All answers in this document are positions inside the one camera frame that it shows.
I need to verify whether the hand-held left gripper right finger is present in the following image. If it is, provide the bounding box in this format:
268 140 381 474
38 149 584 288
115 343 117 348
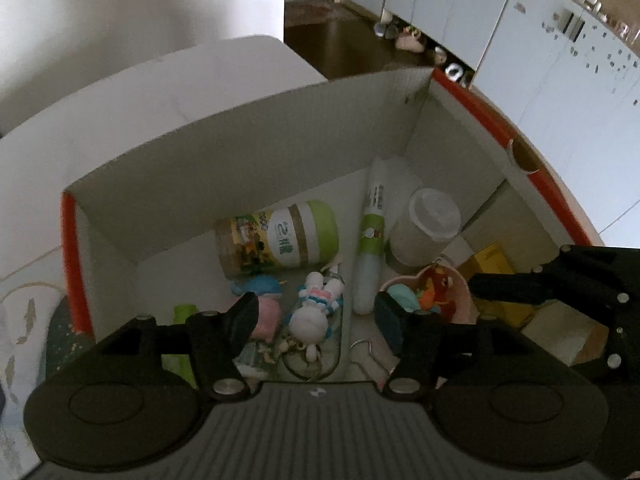
374 291 556 403

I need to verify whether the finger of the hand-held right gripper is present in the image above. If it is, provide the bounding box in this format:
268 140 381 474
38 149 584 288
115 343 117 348
570 310 640 391
466 244 640 322

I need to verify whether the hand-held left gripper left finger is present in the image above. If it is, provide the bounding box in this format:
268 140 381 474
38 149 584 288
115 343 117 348
95 291 261 403

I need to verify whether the pink toy figure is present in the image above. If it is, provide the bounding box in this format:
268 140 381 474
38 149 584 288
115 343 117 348
231 276 289 341

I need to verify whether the light blue toy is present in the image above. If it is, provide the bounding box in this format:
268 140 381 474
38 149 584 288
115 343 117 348
386 282 426 314

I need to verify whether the small teal dress figure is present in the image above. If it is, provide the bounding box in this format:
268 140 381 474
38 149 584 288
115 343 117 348
235 340 279 379

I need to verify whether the red toy figure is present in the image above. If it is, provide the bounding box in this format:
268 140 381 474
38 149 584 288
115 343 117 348
417 266 457 309

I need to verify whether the green highlighter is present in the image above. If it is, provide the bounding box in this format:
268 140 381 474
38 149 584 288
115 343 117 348
161 304 199 389

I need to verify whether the beige wooden block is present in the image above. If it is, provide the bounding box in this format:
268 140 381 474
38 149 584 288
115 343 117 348
520 299 610 367

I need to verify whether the white toy figure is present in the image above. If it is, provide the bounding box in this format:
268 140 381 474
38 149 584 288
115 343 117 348
289 271 346 361

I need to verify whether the pink heart dish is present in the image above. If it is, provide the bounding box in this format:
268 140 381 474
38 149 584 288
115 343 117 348
377 262 479 324

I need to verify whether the white green tube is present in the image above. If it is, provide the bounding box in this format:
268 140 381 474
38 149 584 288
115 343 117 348
352 157 397 315

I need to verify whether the green lidded jar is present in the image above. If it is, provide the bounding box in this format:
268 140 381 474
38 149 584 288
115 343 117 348
216 199 340 281

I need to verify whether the white plastic cup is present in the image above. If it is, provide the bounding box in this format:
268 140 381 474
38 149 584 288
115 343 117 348
389 187 462 267

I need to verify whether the yellow box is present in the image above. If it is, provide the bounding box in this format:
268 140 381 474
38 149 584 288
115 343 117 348
470 242 537 329

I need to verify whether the red cardboard box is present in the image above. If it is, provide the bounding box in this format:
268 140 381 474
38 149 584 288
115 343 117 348
60 66 598 396

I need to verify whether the row of shoes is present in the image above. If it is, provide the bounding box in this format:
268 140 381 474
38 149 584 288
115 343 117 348
374 12 474 84

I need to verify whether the patterned doormat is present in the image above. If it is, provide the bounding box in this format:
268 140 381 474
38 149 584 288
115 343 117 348
285 0 352 27

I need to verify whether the large white wall cabinet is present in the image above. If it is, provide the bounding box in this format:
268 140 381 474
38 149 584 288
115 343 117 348
340 0 640 249

